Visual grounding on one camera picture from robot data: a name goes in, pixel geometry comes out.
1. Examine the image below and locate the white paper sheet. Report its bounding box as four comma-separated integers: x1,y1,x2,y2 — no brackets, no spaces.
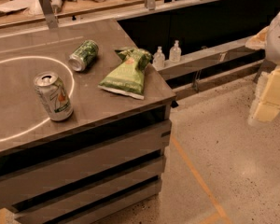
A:
0,0,36,13

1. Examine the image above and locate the clear pump bottle left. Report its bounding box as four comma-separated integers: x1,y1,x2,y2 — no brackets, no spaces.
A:
153,47,165,69

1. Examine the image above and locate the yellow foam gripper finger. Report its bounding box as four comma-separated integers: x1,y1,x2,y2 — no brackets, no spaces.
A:
248,65,280,126
245,26,269,50

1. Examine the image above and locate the clear pump bottle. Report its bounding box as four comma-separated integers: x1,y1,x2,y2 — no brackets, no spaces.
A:
169,40,181,63
153,47,165,69

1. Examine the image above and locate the white 7up soda can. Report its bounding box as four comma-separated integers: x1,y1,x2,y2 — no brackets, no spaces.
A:
34,72,73,121

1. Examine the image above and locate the clear pump bottle right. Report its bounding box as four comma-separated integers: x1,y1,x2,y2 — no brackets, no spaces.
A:
169,40,181,63

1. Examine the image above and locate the grey slatted table base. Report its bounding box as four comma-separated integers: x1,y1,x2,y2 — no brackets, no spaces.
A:
0,105,171,224

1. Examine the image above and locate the metal bracket post left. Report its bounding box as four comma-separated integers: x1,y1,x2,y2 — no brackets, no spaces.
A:
38,0,58,29

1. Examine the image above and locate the green soda can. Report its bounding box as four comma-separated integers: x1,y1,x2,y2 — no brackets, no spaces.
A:
68,40,99,72

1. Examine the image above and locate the green chip bag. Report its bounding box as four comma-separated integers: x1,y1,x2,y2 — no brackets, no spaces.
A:
98,48,152,100

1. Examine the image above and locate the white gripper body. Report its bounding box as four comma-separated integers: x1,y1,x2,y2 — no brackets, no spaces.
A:
265,11,280,65

